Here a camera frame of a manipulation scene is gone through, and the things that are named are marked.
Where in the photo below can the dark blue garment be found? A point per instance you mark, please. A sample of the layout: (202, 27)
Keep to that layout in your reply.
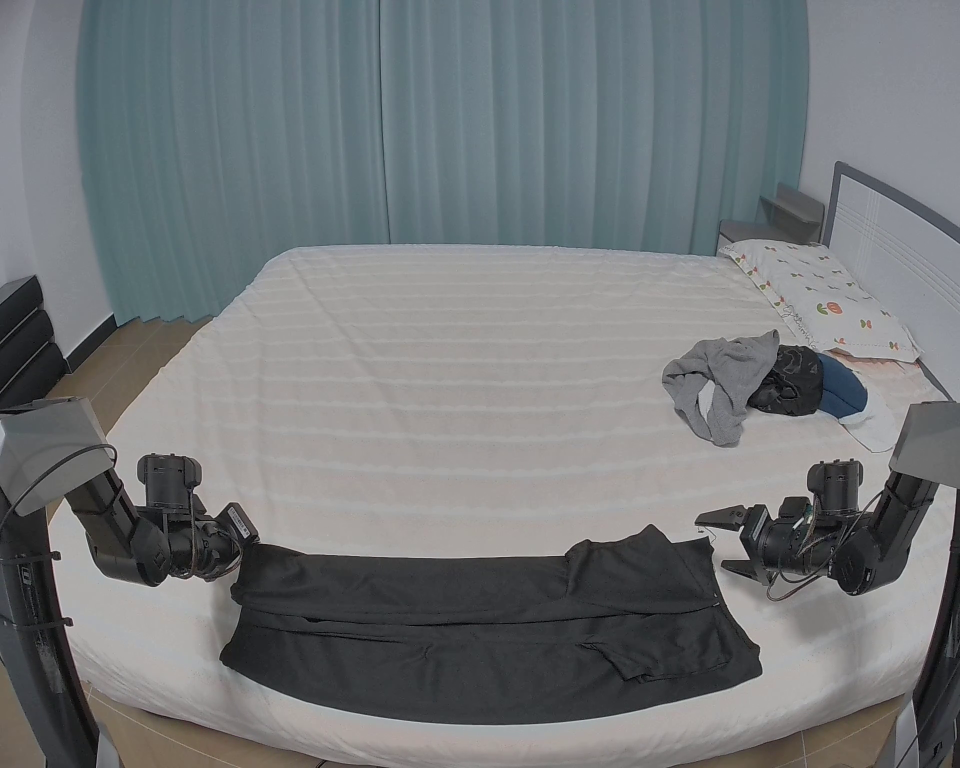
(840, 390)

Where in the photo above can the bed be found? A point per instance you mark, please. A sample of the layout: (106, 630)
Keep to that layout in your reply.
(450, 360)

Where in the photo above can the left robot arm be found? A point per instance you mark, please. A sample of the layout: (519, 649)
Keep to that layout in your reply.
(120, 540)

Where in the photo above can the white printed pillow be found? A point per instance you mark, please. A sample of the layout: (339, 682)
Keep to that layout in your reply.
(817, 300)

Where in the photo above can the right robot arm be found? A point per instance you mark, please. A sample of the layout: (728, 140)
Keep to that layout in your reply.
(870, 562)

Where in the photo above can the grey bedside table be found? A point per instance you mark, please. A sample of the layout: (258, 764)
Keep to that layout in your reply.
(787, 210)

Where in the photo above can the blue-green curtain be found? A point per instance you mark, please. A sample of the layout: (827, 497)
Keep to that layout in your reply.
(240, 150)
(585, 127)

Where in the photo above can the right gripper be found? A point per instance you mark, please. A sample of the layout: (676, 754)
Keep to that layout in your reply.
(780, 547)

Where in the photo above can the black printed garment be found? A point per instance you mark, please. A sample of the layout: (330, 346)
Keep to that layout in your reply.
(791, 382)

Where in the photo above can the grey garment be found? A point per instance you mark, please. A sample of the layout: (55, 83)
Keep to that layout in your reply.
(731, 375)

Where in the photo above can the white knit garment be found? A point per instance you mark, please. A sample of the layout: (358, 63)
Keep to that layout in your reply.
(874, 427)

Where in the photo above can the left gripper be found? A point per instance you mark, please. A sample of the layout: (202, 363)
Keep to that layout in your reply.
(214, 551)

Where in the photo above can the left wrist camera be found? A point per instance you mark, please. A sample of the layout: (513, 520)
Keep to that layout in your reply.
(240, 523)

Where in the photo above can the black chest of drawers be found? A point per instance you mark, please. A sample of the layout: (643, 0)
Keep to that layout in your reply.
(26, 337)

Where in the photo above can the black T-shirt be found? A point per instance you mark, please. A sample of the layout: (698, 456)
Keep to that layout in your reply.
(465, 637)

